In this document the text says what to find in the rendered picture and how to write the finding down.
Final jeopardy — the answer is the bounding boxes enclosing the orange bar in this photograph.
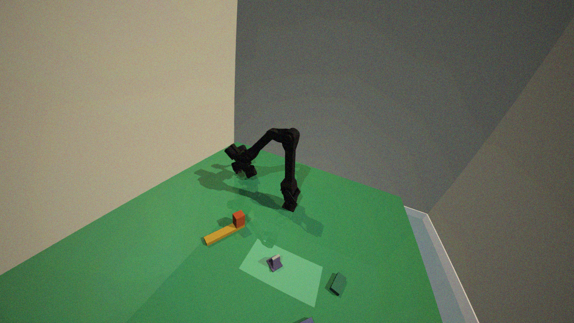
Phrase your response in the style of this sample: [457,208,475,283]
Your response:
[204,210,245,246]

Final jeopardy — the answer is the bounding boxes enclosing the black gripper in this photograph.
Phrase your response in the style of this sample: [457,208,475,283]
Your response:
[237,145,257,178]

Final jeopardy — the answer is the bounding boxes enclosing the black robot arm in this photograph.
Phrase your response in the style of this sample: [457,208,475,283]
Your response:
[225,128,300,212]

